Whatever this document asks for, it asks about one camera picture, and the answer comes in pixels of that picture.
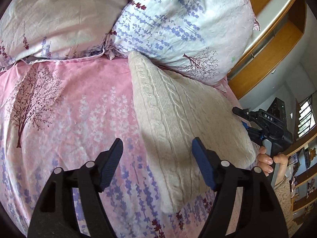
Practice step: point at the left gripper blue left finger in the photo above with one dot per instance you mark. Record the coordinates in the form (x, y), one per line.
(107, 163)

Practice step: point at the person's right hand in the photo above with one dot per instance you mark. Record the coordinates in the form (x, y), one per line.
(265, 162)

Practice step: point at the white blue floral pillow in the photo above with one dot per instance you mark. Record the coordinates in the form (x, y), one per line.
(200, 39)

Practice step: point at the beige cable knit sweater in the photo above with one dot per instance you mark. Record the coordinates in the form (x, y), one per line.
(171, 111)

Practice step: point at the pale pink floral pillow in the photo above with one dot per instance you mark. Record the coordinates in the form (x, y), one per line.
(56, 29)

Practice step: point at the beige sleeve right forearm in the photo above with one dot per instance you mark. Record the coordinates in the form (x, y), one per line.
(283, 193)

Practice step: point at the wooden headboard shelf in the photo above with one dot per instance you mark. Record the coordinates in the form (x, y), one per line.
(282, 24)

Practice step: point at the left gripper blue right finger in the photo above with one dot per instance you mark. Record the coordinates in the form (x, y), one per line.
(208, 162)

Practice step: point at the pink floral bed sheet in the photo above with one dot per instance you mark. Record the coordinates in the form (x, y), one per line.
(63, 114)

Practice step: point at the window with bars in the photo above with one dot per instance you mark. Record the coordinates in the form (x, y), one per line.
(306, 117)

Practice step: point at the wooden wall shelf unit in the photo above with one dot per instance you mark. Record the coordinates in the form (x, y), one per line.
(302, 163)

